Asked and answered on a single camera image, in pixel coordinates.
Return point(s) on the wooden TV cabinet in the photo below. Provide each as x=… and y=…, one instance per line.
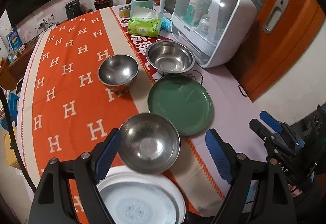
x=13, y=72

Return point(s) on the orange wooden sliding door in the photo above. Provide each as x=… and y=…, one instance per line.
x=262, y=59

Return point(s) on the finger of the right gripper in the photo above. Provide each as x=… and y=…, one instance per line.
x=270, y=142
x=270, y=121

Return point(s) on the small steel bowl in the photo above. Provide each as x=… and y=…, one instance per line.
x=118, y=72

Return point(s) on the black space heater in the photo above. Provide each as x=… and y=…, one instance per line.
x=73, y=9

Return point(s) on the blue framed picture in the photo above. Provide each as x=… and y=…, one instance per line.
x=14, y=40

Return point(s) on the silver door handle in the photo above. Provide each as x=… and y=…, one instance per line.
x=274, y=16

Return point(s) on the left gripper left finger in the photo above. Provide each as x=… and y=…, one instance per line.
x=52, y=202

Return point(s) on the teal canister with lid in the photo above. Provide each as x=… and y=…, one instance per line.
x=140, y=3

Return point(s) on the green plate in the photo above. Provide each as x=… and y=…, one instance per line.
x=184, y=102

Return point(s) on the white plate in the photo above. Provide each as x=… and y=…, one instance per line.
x=131, y=197

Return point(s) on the white printed tablecloth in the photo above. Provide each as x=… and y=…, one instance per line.
x=221, y=111

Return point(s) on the round tin can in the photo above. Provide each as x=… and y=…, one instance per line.
x=124, y=11

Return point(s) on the green tissue pack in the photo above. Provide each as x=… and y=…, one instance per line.
x=145, y=22

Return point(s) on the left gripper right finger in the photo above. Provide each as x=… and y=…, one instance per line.
x=258, y=191

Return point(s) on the blue wipes pack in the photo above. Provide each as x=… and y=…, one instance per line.
x=166, y=24

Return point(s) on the white bottle sterilizer appliance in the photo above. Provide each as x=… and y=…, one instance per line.
x=213, y=30

